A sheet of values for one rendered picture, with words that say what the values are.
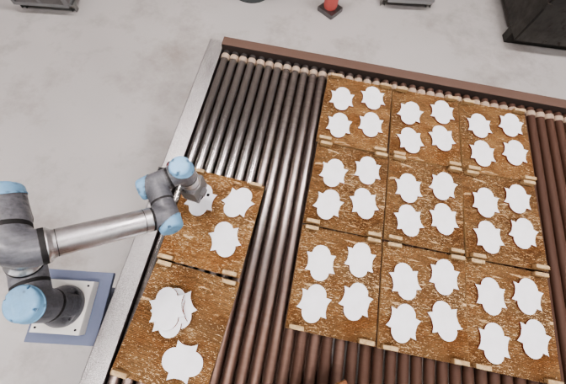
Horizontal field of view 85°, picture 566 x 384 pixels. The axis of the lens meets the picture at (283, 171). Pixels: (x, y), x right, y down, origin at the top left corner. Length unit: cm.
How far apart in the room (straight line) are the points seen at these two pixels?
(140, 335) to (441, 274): 121
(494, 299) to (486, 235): 26
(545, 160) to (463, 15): 239
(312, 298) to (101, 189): 188
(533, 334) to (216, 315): 124
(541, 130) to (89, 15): 373
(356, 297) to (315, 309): 17
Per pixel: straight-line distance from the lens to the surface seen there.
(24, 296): 137
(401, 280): 143
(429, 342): 148
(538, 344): 170
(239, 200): 139
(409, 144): 166
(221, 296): 134
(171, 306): 133
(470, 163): 177
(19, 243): 99
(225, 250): 134
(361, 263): 139
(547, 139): 212
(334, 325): 136
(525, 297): 170
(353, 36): 342
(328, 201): 141
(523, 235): 176
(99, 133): 293
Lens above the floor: 227
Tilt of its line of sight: 67 degrees down
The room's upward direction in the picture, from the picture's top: 8 degrees clockwise
